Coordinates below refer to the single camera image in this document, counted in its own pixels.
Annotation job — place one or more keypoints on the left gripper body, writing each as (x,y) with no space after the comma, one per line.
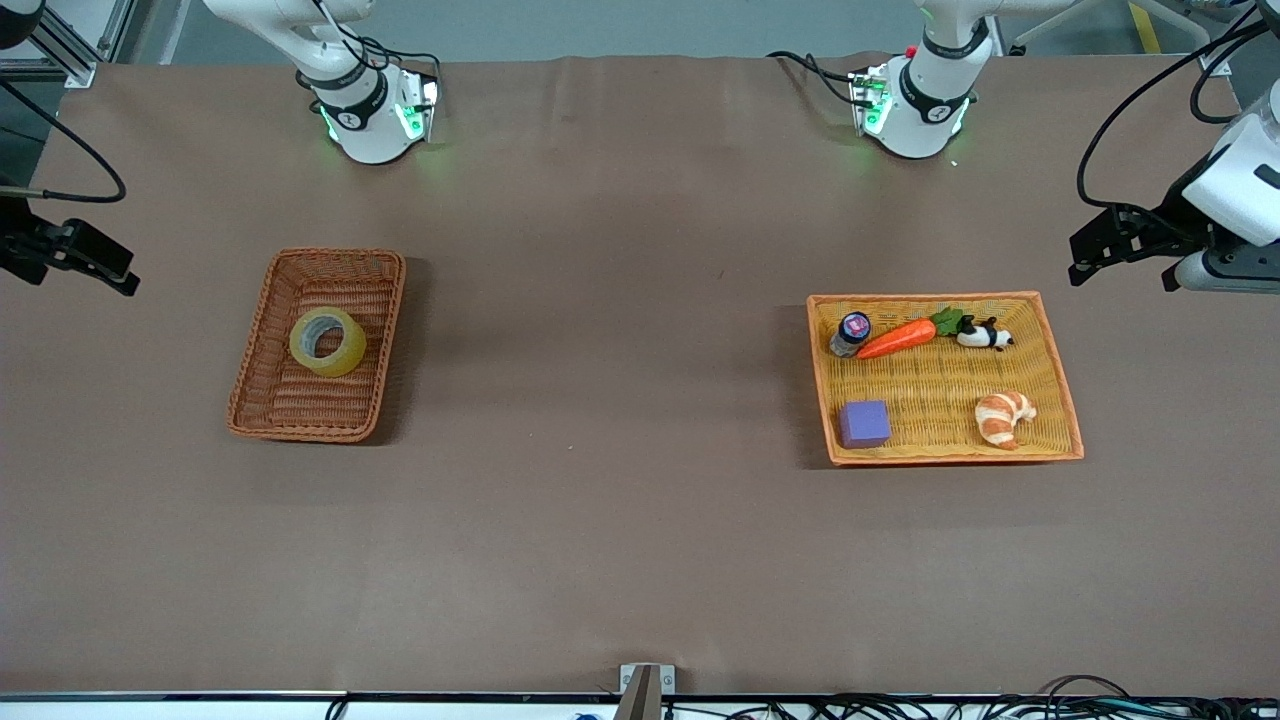
(1172,226)

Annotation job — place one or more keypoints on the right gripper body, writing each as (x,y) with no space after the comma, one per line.
(18,246)

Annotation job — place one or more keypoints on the clear yellowish tape roll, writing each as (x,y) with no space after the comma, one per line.
(345,362)

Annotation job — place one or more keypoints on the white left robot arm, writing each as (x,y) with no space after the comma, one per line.
(925,100)

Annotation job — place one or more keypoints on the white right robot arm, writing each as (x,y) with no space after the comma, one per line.
(365,120)

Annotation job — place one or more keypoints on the brown wicker basket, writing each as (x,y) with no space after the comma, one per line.
(300,405)

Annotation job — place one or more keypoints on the orange yellow wicker basket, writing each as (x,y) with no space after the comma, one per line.
(860,378)

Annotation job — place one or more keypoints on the black white panda toy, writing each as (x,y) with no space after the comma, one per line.
(975,337)

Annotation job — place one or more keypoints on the toy croissant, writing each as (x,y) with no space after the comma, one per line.
(1000,425)

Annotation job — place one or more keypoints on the orange toy carrot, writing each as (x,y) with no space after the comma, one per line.
(895,340)

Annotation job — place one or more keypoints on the small jar with blue lid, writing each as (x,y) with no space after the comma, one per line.
(853,328)

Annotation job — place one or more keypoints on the purple cube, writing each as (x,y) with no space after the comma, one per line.
(865,425)

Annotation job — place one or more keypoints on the brown table cover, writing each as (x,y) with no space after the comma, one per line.
(640,520)

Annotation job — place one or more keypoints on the metal corner bracket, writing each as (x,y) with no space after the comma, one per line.
(1215,65)

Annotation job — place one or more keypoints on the aluminium frame profile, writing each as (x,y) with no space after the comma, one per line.
(75,55)

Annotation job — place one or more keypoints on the metal table edge bracket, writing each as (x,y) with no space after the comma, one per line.
(645,695)

